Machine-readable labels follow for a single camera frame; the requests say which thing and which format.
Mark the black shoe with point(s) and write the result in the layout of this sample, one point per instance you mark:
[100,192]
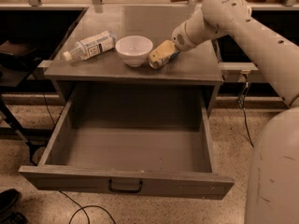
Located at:
[8,199]

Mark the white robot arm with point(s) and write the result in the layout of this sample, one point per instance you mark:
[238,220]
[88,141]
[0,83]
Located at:
[273,187]

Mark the open grey top drawer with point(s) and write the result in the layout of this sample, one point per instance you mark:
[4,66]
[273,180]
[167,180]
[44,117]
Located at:
[157,135]

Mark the grey metal drawer cabinet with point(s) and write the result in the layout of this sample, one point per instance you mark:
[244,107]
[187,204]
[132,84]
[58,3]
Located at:
[138,30]

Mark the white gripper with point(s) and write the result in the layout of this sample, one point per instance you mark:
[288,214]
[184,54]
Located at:
[179,41]

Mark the black chair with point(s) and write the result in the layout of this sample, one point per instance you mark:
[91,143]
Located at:
[17,62]

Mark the silver blue redbull can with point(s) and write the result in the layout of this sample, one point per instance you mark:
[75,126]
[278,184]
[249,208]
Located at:
[174,55]

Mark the clear plastic water bottle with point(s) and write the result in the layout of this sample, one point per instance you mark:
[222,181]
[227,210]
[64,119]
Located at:
[91,46]

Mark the black drawer handle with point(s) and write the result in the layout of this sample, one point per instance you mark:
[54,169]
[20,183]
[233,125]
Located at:
[125,186]

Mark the white ceramic bowl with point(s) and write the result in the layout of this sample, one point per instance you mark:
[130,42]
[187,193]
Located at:
[133,50]

